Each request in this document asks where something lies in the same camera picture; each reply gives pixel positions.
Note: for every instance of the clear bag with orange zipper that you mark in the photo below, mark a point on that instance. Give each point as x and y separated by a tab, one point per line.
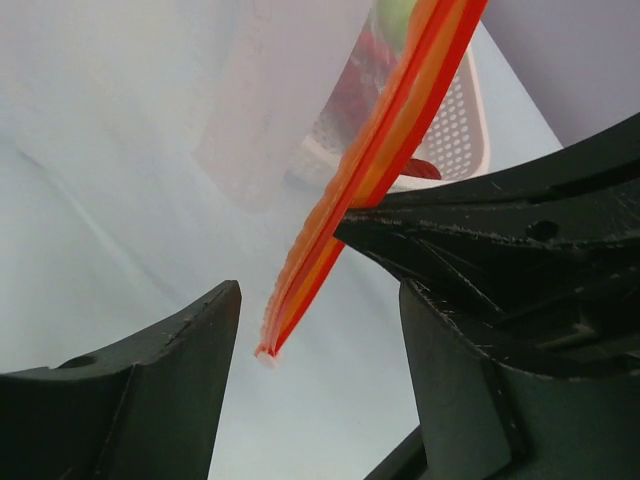
146	149

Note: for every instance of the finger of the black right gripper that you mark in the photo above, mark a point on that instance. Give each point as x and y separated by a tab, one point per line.
545	254

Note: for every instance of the white perforated plastic basket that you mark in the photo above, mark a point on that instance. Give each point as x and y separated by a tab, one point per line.
454	148

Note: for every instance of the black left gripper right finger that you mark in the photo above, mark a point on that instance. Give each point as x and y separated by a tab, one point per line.
491	407

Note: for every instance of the red toy lobster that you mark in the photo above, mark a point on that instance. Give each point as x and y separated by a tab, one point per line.
360	84

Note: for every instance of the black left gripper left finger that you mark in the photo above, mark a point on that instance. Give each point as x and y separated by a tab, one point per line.
145	407

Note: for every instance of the green toy apple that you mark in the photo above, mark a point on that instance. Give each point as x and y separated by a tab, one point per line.
392	19

